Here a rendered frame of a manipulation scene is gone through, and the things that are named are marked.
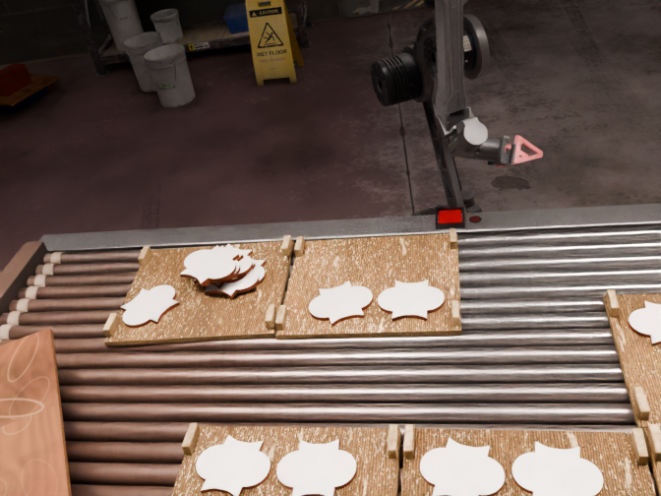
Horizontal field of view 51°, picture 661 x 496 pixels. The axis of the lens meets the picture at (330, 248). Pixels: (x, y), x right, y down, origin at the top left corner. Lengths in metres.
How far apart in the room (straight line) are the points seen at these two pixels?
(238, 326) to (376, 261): 0.37
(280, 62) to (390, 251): 3.53
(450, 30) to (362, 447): 0.89
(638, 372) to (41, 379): 1.17
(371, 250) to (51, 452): 0.86
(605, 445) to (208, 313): 0.91
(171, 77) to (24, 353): 3.72
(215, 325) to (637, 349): 0.90
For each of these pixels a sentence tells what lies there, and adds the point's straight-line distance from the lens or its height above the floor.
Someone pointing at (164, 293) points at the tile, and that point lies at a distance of 1.77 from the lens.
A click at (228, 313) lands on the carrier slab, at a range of 1.66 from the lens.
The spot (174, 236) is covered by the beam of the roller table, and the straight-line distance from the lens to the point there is 2.02.
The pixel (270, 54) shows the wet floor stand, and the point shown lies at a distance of 5.15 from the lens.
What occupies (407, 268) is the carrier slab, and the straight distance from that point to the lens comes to 1.68.
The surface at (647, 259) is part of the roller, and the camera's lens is 1.75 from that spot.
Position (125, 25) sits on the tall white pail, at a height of 0.35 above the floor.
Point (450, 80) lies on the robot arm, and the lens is 1.65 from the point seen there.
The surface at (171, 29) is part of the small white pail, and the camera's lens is 6.10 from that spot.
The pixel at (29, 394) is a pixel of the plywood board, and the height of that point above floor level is 1.04.
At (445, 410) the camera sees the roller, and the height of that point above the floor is 0.92.
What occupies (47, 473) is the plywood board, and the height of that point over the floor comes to 1.04.
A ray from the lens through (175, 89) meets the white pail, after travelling 5.18.
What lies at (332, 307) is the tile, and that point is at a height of 0.95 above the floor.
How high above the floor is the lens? 1.99
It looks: 36 degrees down
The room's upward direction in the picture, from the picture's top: 11 degrees counter-clockwise
